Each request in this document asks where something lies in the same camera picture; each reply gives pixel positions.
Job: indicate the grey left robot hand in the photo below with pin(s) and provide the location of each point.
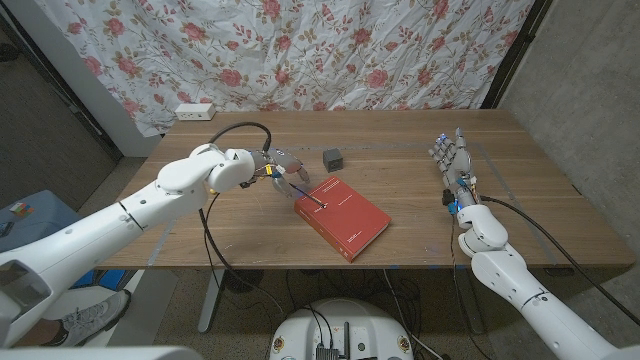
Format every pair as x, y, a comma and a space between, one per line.
280, 162

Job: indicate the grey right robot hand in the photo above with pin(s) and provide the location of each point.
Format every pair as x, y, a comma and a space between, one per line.
457, 162

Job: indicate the black mechanical pencil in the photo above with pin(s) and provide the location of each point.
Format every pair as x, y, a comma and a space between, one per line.
307, 196

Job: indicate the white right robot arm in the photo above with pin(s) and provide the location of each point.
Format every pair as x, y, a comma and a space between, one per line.
500, 275

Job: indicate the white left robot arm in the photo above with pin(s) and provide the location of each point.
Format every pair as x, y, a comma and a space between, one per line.
100, 235

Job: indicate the grey block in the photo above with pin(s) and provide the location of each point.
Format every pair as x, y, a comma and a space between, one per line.
332, 160

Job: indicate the red notebook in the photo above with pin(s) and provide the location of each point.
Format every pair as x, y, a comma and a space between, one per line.
345, 220

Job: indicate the white power strip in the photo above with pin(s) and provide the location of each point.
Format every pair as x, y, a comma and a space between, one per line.
195, 111

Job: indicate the floral backdrop cloth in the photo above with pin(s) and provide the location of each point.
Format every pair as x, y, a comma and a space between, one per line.
300, 55

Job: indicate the black backdrop stand pole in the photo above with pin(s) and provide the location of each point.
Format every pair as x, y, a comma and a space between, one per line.
515, 55

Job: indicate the black round object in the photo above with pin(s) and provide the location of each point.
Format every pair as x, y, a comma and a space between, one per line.
245, 281

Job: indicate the grey table leg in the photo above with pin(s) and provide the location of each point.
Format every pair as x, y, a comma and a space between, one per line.
470, 305

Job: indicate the white table leg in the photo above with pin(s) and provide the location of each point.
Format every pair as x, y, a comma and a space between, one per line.
210, 305

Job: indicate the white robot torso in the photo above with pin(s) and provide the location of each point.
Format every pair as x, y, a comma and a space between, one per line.
345, 320

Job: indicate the white floor board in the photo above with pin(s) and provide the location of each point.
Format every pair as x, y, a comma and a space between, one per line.
150, 305

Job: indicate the blue plastic object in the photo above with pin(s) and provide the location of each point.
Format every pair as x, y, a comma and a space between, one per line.
107, 279

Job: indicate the grey sneaker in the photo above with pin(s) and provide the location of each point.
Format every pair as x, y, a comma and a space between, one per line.
95, 317

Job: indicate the blue storage bin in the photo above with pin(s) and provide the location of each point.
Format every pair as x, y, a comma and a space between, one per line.
35, 235

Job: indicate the Rubik's cube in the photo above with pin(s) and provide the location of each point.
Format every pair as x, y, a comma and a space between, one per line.
21, 208

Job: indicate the person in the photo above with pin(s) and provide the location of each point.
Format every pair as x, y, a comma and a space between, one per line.
37, 334

